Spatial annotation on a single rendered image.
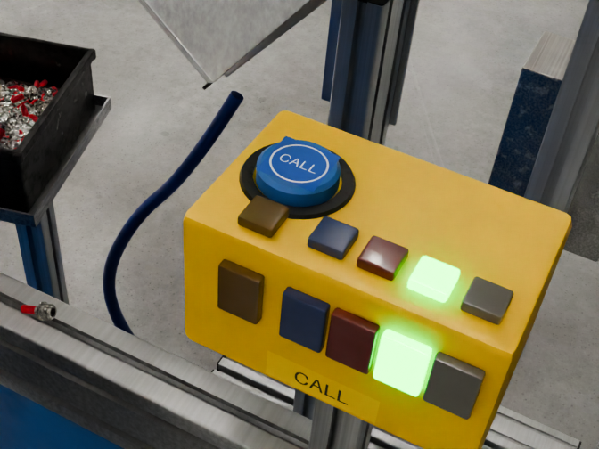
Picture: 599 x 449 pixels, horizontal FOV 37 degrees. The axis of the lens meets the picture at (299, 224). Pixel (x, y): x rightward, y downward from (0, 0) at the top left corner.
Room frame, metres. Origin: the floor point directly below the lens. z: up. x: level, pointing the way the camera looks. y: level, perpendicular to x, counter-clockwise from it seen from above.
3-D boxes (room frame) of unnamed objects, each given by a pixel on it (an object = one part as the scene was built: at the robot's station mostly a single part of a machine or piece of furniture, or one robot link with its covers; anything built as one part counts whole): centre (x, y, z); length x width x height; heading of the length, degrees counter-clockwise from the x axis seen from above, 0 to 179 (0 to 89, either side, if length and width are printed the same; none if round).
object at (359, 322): (0.25, -0.03, 1.04); 0.02 x 0.01 x 0.03; 67
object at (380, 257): (0.28, -0.04, 1.08); 0.02 x 0.02 x 0.01; 67
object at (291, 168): (0.33, 0.00, 1.08); 0.04 x 0.04 x 0.02
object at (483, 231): (0.31, -0.04, 1.02); 0.16 x 0.10 x 0.11; 67
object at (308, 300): (0.26, -0.01, 1.04); 0.02 x 0.01 x 0.03; 67
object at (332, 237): (0.28, -0.02, 1.08); 0.02 x 0.02 x 0.01; 67
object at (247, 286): (0.28, 0.02, 1.04); 0.02 x 0.01 x 0.03; 67
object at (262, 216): (0.29, 0.02, 1.08); 0.02 x 0.02 x 0.01; 67
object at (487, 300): (0.26, -0.08, 1.08); 0.02 x 0.02 x 0.01; 67
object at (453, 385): (0.24, -0.07, 1.04); 0.02 x 0.01 x 0.03; 67
